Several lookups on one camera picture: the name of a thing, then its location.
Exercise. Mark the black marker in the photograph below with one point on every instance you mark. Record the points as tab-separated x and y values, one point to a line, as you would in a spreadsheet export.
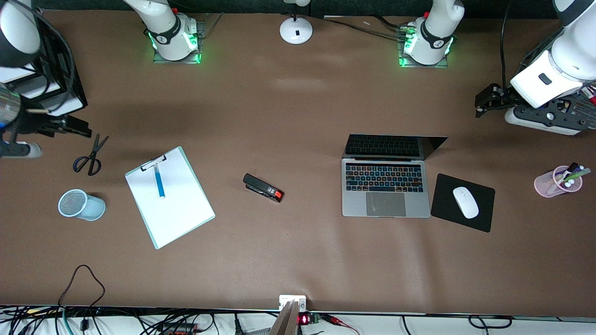
572	166

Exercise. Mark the white paper sheet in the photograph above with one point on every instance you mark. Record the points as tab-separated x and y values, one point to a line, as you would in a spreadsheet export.
18	70
70	104
46	88

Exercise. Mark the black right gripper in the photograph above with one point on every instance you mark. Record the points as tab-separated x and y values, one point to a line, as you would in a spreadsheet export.
32	123

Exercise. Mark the grey camera pole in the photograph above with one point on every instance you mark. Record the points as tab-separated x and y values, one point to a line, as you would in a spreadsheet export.
285	323

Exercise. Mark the black plug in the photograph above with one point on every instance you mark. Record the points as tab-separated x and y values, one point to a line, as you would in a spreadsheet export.
84	324

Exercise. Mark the circuit board with red display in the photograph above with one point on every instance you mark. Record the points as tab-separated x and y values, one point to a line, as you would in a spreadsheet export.
303	319

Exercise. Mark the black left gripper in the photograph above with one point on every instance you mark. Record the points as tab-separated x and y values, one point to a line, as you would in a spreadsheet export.
499	98

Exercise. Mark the black stacked letter tray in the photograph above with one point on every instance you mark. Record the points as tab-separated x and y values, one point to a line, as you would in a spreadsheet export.
70	79

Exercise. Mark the teal clipboard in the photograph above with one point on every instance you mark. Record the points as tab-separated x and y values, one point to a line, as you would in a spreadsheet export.
177	209

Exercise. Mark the white clipboard paper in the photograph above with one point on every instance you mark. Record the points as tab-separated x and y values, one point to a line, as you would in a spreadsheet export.
181	218

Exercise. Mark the pink translucent pen cup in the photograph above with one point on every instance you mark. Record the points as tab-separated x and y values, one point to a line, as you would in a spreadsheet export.
545	184

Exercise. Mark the purple pen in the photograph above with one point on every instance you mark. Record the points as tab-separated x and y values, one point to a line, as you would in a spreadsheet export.
576	170

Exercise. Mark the silver laptop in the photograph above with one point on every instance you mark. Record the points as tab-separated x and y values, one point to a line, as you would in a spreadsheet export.
386	204

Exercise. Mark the white round stand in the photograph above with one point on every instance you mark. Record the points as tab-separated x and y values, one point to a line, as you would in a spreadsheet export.
296	31

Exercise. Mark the black mouse pad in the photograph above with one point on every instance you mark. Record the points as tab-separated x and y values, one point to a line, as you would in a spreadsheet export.
447	209

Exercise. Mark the blue mesh pen cup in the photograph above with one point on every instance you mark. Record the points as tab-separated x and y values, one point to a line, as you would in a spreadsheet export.
88	208

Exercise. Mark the black stapler with red tip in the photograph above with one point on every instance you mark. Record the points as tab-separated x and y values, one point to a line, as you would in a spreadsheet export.
260	187

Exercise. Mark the green marker in cup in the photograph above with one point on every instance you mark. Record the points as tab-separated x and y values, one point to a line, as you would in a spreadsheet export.
579	174

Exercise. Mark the blue marker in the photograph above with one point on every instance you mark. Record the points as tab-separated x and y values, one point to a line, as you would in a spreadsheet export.
160	184

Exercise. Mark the red power strip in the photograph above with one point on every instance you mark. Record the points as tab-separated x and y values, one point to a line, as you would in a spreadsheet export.
179	329

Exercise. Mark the white computer mouse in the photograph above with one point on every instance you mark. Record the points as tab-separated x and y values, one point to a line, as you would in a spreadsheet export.
465	202

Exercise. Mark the white mounting bracket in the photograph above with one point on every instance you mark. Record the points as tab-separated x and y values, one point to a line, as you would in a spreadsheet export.
286	300

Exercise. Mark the red and white marker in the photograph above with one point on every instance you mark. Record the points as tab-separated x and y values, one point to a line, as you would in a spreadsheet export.
592	97

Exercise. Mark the black scissors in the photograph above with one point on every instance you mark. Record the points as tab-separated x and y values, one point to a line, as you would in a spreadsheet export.
91	158

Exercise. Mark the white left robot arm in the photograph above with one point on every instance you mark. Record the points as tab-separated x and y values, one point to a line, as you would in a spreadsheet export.
435	32

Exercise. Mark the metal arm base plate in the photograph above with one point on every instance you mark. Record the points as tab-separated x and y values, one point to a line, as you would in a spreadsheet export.
160	59
407	65

